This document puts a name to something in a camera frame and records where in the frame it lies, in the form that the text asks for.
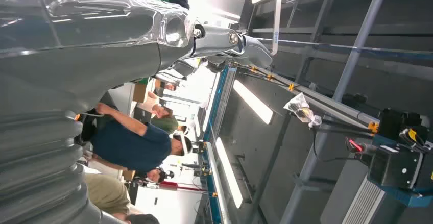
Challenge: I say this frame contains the person at laptop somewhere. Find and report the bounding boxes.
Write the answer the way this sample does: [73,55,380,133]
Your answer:
[84,172,160,224]

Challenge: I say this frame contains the person with white headset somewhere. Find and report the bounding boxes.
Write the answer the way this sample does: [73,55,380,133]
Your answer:
[76,102,194,174]

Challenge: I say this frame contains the brown cardboard box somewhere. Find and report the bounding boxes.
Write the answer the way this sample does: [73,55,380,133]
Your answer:
[132,82,150,104]

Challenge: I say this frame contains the clear plastic bag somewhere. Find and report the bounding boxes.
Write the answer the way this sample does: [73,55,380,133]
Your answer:
[283,92,322,129]

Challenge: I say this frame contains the grey metal pole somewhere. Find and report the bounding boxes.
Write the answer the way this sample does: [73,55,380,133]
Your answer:
[280,0,394,224]

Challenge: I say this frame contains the white ribbed vent panel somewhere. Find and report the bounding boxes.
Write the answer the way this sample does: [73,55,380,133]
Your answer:
[341,178,387,224]

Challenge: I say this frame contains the black camera device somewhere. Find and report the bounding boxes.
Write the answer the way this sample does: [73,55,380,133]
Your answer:
[345,108,433,196]

